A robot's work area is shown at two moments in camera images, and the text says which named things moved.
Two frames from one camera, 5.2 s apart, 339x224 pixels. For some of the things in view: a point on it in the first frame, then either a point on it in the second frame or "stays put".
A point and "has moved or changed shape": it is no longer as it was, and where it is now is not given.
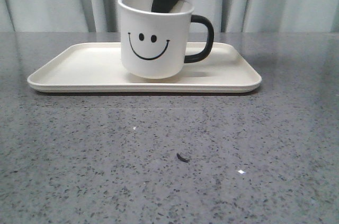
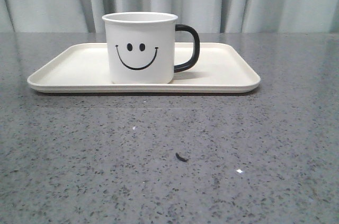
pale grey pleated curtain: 237,0 stays put
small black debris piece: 182,158 stays put
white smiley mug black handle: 157,45 has moved or changed shape
